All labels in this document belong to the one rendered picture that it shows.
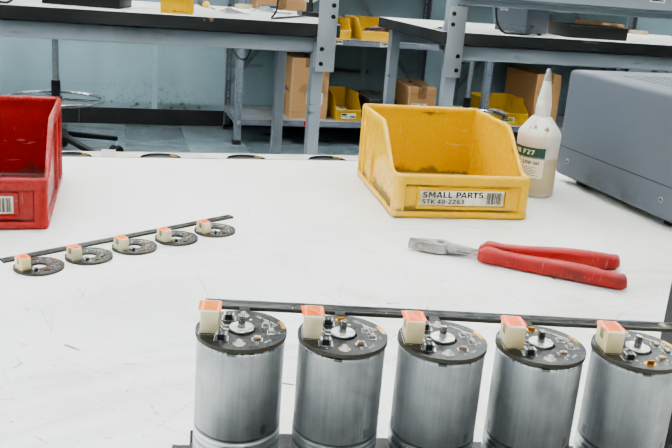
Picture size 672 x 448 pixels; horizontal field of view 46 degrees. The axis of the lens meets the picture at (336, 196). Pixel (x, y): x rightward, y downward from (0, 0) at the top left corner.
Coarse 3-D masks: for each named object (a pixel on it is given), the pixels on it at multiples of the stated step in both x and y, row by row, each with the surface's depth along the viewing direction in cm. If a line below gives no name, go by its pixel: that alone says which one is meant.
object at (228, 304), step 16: (224, 304) 23; (240, 304) 24; (256, 304) 24; (272, 304) 24; (288, 304) 24; (304, 304) 24; (320, 304) 24; (448, 320) 24; (464, 320) 24; (480, 320) 24; (496, 320) 24; (528, 320) 24; (544, 320) 24; (560, 320) 24; (576, 320) 24; (592, 320) 24; (608, 320) 24; (624, 320) 25
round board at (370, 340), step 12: (324, 324) 23; (336, 324) 23; (348, 324) 23; (360, 324) 23; (372, 324) 23; (300, 336) 22; (324, 336) 22; (360, 336) 22; (372, 336) 22; (384, 336) 22; (312, 348) 21; (324, 348) 21; (336, 348) 21; (360, 348) 21; (372, 348) 21; (384, 348) 22
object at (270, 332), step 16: (224, 320) 22; (256, 320) 23; (272, 320) 23; (208, 336) 21; (224, 336) 21; (240, 336) 22; (256, 336) 21; (272, 336) 22; (240, 352) 21; (256, 352) 21
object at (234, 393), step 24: (240, 312) 23; (216, 360) 21; (240, 360) 21; (264, 360) 21; (216, 384) 21; (240, 384) 21; (264, 384) 21; (216, 408) 21; (240, 408) 21; (264, 408) 22; (216, 432) 22; (240, 432) 21; (264, 432) 22
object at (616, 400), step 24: (600, 360) 22; (648, 360) 22; (600, 384) 22; (624, 384) 22; (648, 384) 22; (600, 408) 22; (624, 408) 22; (648, 408) 22; (576, 432) 24; (600, 432) 22; (624, 432) 22; (648, 432) 22
